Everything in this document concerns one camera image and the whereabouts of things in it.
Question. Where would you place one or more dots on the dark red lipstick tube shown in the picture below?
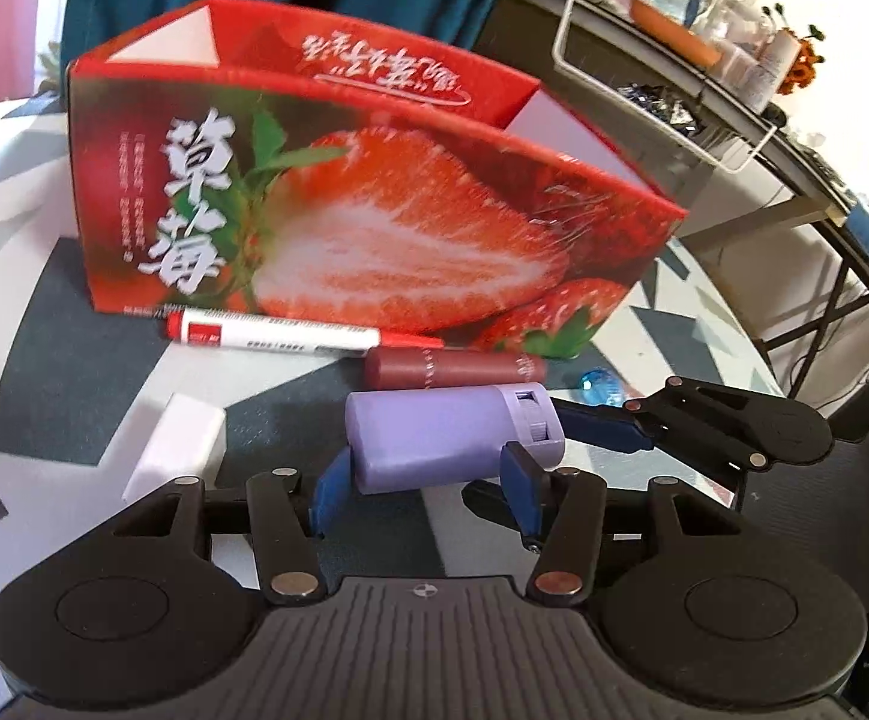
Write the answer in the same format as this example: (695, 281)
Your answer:
(449, 367)

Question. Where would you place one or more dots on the white bottle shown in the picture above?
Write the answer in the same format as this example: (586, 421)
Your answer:
(776, 67)

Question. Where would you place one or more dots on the orange flowers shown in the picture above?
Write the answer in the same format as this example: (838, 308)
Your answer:
(806, 64)

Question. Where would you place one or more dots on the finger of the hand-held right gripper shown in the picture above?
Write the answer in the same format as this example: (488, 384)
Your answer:
(483, 499)
(599, 426)

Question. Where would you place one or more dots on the silver foil packets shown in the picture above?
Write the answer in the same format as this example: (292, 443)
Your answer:
(659, 106)

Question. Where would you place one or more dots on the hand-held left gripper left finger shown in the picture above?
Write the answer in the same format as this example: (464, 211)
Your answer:
(332, 495)

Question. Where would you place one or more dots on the white plug charger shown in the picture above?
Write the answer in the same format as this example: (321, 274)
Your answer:
(176, 442)

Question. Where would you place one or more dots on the red strawberry print cardboard box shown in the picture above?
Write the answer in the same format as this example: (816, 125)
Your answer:
(374, 187)

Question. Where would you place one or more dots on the blue box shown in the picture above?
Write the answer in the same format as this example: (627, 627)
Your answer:
(866, 232)

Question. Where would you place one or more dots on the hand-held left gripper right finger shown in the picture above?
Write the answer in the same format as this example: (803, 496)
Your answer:
(526, 491)

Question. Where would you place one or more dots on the purple cylindrical container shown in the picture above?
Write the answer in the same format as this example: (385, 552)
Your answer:
(434, 435)

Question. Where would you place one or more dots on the red and white marker pen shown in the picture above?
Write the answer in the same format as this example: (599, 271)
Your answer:
(269, 330)

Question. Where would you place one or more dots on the orange bowl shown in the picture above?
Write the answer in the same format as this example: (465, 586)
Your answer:
(671, 34)

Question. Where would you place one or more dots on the black desk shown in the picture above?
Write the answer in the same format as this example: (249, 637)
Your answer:
(802, 187)

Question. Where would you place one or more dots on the geometric patterned tablecloth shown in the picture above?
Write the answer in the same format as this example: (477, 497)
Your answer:
(44, 360)

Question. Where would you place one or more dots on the small green plant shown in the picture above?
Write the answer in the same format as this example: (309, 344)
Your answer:
(53, 71)

